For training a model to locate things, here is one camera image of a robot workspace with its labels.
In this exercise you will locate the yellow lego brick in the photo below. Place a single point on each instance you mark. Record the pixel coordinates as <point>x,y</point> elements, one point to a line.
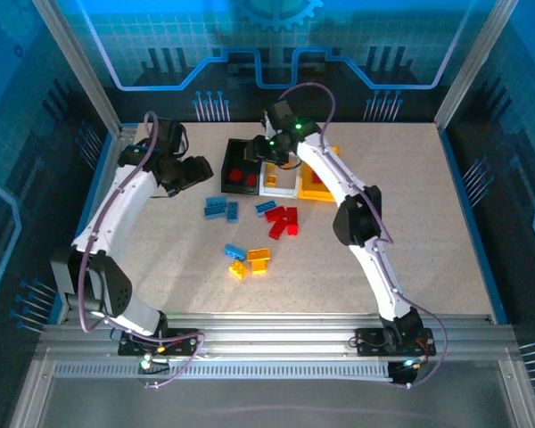
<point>239,269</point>
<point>269,168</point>
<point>272,179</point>

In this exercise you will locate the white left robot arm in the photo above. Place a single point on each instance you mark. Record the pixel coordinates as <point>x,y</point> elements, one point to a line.
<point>111,209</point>

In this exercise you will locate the blue lego brick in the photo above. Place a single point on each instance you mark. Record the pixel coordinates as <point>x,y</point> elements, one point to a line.
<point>234,252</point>
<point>265,208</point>
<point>232,212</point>
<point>216,203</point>
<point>214,214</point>

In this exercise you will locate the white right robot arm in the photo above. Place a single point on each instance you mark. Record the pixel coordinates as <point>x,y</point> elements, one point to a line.
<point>321,165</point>

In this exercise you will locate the translucent orange lego brick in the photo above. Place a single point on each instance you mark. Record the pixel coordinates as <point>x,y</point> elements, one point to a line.
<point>259,267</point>

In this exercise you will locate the black connector box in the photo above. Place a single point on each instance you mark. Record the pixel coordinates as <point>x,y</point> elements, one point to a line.
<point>153,376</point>
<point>403,376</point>

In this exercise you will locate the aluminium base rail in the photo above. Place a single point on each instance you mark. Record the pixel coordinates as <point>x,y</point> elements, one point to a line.
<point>272,332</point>

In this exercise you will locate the black plastic container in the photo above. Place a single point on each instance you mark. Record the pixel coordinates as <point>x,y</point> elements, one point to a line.
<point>234,153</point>

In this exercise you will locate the long orange lego brick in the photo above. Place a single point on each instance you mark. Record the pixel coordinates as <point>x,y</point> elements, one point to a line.
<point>258,254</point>

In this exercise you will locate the aluminium side rail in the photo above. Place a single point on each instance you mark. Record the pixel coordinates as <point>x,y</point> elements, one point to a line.
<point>112,178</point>

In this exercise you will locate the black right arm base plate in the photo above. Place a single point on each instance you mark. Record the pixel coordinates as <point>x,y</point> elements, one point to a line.
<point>370,342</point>

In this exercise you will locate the white plastic container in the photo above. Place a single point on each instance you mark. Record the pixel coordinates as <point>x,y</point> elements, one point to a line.
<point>287,178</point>

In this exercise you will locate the aluminium frame post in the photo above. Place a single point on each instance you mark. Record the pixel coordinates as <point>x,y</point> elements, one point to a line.
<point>80,67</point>
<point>472,67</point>

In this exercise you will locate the yellow plastic container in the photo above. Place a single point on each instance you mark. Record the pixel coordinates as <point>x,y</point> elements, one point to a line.
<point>310,191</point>

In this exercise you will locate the red lego brick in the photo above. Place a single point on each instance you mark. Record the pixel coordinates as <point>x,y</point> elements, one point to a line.
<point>275,214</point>
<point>236,175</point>
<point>251,179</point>
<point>291,215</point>
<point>293,230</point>
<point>276,230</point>

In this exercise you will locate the blue table edge strip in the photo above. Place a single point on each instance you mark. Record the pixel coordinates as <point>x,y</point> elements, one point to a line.
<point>97,178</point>
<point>455,174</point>

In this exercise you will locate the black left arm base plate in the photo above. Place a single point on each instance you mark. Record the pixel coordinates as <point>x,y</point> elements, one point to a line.
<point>183,341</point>

